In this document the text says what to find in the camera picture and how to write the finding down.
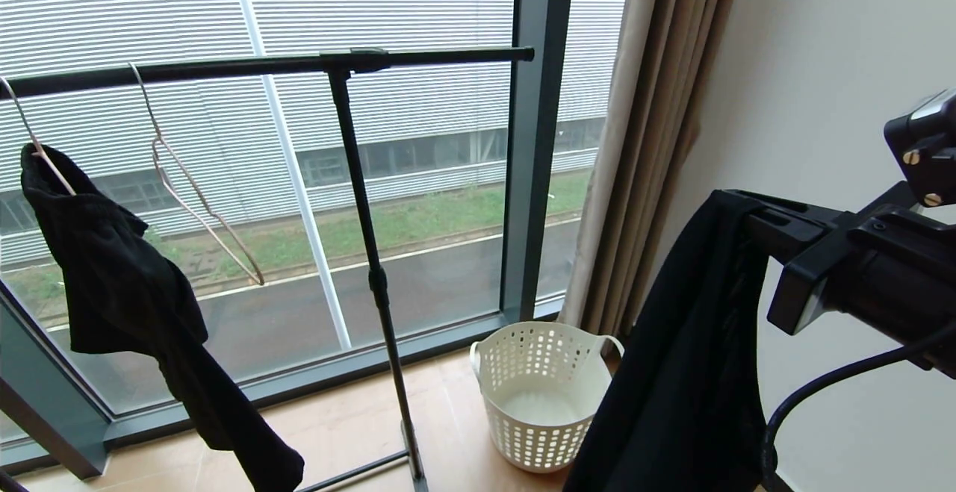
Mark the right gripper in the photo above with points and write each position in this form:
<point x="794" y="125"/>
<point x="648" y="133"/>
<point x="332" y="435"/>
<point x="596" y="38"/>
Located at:
<point x="881" y="283"/>

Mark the black garment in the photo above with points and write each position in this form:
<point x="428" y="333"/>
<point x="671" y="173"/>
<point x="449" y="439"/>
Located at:
<point x="687" y="372"/>

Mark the pink clothes hanger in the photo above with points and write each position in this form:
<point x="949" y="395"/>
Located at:
<point x="196" y="204"/>
<point x="45" y="160"/>

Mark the black shorts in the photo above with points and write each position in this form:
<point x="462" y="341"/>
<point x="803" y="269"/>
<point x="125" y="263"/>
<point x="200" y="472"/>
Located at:
<point x="119" y="283"/>

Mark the white laundry basket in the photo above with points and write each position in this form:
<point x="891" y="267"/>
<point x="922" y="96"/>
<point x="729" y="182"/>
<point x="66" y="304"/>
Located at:
<point x="538" y="410"/>

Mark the black clothes rack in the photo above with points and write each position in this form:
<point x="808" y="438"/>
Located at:
<point x="358" y="178"/>

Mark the beige curtain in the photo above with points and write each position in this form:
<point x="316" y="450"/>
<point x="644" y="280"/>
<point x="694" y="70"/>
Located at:
<point x="657" y="141"/>

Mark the window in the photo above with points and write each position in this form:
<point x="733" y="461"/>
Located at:
<point x="448" y="201"/>

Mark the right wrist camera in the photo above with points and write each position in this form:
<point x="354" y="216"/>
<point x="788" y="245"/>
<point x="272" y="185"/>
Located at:
<point x="926" y="148"/>

